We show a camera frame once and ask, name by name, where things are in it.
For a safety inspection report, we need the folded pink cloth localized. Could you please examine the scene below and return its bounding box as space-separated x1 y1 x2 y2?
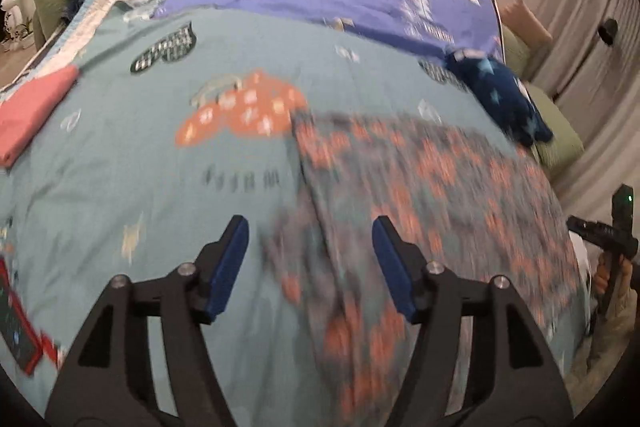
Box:
0 67 83 168

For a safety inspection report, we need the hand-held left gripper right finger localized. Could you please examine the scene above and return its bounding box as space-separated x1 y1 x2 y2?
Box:
371 214 576 427

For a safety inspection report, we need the person's right hand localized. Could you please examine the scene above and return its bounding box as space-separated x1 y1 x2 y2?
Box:
591 254 615 299

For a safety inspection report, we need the person's right forearm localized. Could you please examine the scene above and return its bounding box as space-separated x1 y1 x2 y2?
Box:
587 279 640 370

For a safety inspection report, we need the floral print shirt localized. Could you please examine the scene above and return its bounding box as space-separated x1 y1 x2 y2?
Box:
265 109 588 427

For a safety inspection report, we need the navy star print garment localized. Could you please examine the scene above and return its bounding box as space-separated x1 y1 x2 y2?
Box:
444 49 555 146

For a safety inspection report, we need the white bear figurine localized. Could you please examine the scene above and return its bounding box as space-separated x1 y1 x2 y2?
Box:
0 0 26 40

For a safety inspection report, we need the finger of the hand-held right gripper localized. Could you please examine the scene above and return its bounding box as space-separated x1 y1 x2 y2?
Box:
566 216 602 239

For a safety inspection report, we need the beige pillow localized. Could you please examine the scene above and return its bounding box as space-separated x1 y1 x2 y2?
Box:
501 0 553 50

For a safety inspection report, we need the teal printed bed cover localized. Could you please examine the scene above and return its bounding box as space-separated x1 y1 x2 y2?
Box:
0 4 591 427

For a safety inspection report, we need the green cushion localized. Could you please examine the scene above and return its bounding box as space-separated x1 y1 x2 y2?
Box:
30 0 71 50
501 27 533 80
525 84 585 168

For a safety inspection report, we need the grey curtain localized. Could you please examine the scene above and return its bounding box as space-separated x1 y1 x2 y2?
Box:
520 0 640 228

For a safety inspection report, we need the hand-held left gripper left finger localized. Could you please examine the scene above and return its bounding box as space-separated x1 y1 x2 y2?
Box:
45 214 250 427

